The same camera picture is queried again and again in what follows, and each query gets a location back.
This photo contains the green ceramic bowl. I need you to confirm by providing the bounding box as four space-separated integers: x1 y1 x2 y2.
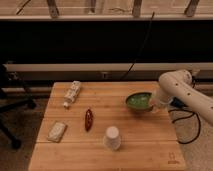
125 92 153 112

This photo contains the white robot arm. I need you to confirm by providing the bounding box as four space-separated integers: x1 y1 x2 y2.
149 70 213 126

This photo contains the white paper cup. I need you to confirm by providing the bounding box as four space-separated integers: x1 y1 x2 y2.
103 126 121 150

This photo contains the dark red chili pepper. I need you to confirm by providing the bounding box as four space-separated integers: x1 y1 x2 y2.
85 109 93 132

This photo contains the white plastic bottle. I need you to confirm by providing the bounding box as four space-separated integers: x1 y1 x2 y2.
63 81 81 109

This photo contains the white rectangular sponge block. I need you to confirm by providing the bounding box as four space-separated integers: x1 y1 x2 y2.
47 122 67 142

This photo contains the black office chair base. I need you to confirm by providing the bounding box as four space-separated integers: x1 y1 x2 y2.
0 64 36 149

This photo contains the black hanging cable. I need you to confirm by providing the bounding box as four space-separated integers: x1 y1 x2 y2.
119 11 156 82

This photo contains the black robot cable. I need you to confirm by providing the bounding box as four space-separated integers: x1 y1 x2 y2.
168 75 202 145

